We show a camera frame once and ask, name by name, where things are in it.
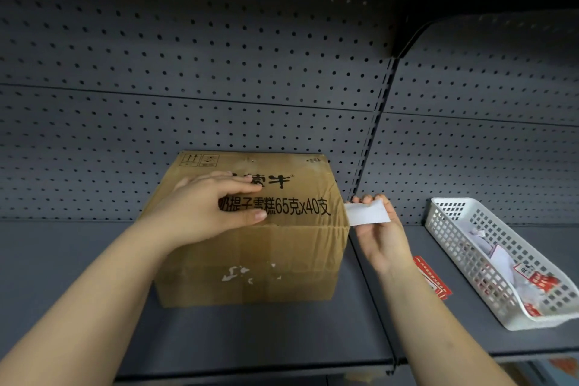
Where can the white plastic mesh basket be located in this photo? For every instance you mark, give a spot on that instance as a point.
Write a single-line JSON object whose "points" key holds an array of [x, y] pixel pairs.
{"points": [[457, 236]]}

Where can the grey metal shelf board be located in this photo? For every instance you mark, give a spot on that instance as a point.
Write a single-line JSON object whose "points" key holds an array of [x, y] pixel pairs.
{"points": [[470, 331], [253, 336]]}

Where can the person's right forearm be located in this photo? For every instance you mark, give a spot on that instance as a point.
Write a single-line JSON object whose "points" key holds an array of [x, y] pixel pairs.
{"points": [[438, 331]]}

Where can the person's left forearm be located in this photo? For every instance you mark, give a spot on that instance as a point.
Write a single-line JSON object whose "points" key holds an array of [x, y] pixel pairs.
{"points": [[86, 309]]}

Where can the pile of paper price tags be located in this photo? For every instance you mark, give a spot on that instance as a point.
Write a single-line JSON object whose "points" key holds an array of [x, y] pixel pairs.
{"points": [[520, 272]]}

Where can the brown cardboard box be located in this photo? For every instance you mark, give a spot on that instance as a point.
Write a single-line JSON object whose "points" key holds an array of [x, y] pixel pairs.
{"points": [[280, 259]]}

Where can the orange packet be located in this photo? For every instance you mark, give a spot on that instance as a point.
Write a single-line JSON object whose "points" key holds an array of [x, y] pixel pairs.
{"points": [[565, 367]]}

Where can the grey pegboard back panel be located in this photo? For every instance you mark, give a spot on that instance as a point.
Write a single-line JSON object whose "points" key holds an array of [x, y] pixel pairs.
{"points": [[181, 60], [488, 137]]}

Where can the person's right thumb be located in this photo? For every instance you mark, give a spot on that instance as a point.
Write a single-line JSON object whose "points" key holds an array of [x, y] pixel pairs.
{"points": [[392, 214]]}

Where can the person's right hand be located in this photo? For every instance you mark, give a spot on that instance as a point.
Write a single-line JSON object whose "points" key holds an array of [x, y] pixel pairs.
{"points": [[384, 243]]}

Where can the red and white price tag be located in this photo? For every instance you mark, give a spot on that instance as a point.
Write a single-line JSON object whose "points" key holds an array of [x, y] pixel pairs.
{"points": [[432, 279]]}

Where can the person's left hand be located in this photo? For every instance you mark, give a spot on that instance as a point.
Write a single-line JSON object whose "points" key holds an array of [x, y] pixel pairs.
{"points": [[194, 214]]}

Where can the slotted grey shelf upright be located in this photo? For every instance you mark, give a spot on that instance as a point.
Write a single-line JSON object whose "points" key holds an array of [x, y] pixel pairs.
{"points": [[377, 119]]}

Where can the white paper label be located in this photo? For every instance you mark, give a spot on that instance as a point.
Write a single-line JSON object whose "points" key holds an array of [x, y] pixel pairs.
{"points": [[367, 214]]}

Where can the person's left thumb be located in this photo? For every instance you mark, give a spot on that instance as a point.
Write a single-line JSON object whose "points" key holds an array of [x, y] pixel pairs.
{"points": [[246, 217]]}

